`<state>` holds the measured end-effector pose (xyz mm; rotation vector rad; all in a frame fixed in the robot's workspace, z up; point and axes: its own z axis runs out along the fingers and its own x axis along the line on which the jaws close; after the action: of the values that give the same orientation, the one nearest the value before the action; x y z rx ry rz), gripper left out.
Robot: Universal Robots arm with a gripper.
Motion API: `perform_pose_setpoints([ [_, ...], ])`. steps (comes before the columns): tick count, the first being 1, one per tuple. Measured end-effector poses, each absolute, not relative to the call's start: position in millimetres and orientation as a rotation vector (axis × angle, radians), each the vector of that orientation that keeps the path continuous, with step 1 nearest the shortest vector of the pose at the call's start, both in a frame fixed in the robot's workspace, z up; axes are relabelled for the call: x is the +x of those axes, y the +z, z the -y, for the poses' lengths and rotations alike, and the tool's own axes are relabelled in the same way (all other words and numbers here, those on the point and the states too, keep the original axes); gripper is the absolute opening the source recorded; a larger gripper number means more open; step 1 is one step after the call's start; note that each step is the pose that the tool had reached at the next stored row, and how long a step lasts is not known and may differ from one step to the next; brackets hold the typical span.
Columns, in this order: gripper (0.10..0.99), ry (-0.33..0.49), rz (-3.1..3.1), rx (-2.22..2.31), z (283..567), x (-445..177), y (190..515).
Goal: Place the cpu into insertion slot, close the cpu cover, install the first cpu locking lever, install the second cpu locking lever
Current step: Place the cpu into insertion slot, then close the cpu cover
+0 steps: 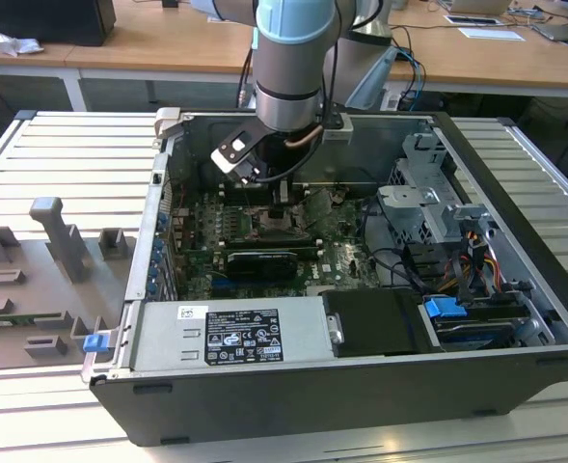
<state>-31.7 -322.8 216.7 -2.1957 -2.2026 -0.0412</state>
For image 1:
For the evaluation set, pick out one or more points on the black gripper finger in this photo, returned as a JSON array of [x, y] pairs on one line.
[[281, 193]]

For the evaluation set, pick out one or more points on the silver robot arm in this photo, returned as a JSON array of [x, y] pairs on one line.
[[293, 72]]

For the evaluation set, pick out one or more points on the black RAM slot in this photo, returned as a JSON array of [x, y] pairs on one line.
[[300, 190], [274, 239], [274, 247], [300, 198]]

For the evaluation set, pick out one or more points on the CPU socket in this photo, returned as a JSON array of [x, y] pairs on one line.
[[264, 227]]

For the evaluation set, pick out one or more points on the black graphics card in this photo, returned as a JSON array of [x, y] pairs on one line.
[[262, 265]]

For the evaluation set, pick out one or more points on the green motherboard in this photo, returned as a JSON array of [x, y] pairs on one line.
[[341, 260]]

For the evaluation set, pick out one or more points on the blue card retention clip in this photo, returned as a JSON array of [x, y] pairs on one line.
[[157, 251], [152, 288], [161, 221], [154, 273]]

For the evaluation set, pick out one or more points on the metal drive cage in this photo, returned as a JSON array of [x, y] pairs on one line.
[[409, 212]]

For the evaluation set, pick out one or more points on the long wooden desk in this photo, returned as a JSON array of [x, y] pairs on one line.
[[177, 43]]

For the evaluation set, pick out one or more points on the black plastic air shroud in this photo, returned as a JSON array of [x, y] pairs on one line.
[[375, 323]]

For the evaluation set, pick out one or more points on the silver power supply unit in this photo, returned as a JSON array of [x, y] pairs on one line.
[[168, 337]]

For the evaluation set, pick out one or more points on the small black desk item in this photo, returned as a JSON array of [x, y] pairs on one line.
[[170, 3]]

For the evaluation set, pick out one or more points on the black open PC case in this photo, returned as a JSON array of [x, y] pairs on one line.
[[312, 410]]

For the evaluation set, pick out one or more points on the hard disk in blue carrier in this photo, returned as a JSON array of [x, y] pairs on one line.
[[476, 320]]

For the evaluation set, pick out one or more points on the blue case latch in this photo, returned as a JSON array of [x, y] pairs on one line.
[[96, 343]]

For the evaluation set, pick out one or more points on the white paper sheet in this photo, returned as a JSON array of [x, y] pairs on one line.
[[491, 34]]

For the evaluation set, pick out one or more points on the open silver laptop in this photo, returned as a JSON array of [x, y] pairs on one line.
[[476, 6]]

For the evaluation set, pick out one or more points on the grey parts rack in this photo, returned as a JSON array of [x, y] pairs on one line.
[[33, 289]]

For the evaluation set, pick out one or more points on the black box on desk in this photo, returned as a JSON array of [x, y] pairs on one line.
[[42, 21]]

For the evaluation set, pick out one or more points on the wooden desk white legs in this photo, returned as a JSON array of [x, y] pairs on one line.
[[23, 60]]

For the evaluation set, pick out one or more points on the crumpled white paper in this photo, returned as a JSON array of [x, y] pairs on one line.
[[16, 43]]

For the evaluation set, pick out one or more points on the green RAM stick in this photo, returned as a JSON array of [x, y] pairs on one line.
[[4, 318]]

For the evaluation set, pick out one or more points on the dark grey laptop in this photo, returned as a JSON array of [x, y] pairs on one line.
[[560, 31]]

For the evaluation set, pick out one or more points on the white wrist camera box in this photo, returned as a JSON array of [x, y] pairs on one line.
[[233, 152]]

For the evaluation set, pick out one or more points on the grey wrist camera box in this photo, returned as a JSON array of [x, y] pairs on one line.
[[337, 134]]

